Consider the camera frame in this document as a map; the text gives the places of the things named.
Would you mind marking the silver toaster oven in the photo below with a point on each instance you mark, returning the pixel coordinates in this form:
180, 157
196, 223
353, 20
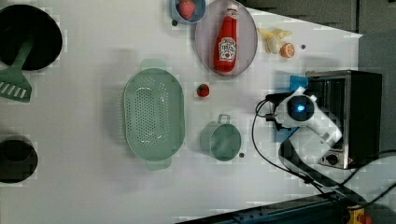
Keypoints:
352, 99

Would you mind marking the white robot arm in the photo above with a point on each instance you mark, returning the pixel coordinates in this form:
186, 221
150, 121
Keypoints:
314, 135

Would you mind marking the red strawberry on table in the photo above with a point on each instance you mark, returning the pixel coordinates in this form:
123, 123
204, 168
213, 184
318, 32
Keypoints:
203, 90

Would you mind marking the green colander basket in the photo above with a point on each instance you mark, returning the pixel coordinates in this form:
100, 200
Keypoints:
153, 114

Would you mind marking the red ketchup bottle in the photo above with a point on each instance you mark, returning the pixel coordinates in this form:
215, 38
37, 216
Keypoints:
225, 50

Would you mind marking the grey round plate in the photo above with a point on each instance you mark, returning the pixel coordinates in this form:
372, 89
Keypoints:
207, 30

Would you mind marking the peeled toy banana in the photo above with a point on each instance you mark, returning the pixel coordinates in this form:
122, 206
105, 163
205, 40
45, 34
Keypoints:
273, 39

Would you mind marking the red strawberry in bowl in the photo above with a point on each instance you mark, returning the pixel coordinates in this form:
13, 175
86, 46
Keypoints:
186, 9

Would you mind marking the blue bowl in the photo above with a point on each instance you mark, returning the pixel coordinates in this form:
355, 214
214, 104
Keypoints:
198, 13

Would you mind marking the orange slice toy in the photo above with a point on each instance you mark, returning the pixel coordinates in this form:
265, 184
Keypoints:
287, 51

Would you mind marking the green slotted spatula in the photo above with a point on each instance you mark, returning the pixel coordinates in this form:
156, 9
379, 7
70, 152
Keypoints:
13, 84

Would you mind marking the yellow emergency stop button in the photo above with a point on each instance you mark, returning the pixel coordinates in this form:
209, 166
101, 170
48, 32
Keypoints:
358, 216

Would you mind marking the black frying pan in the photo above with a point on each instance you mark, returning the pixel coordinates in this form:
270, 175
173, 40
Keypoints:
21, 22

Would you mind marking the green cup with handle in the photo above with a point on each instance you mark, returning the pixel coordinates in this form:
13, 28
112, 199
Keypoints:
220, 139

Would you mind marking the blue metal frame rail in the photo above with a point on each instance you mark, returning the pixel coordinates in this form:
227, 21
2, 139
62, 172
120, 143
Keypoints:
318, 209

